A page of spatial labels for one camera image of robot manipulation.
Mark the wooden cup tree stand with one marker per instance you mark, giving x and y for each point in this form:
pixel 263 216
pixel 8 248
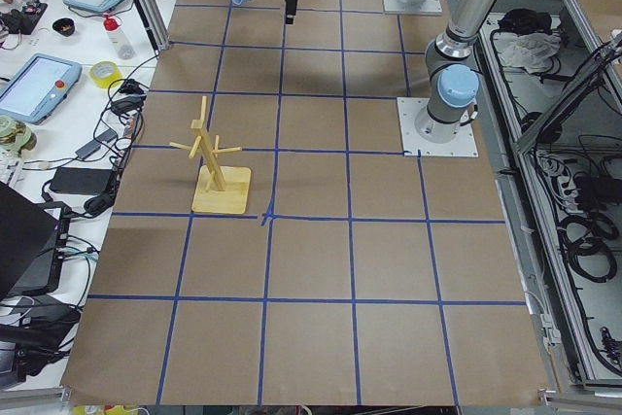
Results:
pixel 219 189

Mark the clear bottle red cap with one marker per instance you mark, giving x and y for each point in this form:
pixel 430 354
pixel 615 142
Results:
pixel 117 37

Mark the yellow tape roll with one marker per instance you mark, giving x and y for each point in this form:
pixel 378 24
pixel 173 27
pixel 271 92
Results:
pixel 105 73

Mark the small black bowl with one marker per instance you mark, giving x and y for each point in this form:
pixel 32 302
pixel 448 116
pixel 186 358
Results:
pixel 64 26

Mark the lower teach pendant tablet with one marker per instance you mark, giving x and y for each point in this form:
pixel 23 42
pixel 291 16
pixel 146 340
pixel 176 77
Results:
pixel 39 87

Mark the white crumpled cloth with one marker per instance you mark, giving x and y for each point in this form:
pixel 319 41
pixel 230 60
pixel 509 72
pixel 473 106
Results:
pixel 532 52

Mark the black power brick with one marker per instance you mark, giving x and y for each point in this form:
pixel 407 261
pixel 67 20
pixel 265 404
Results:
pixel 73 180

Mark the black laptop computer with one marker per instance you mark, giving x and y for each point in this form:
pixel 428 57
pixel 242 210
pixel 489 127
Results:
pixel 32 238

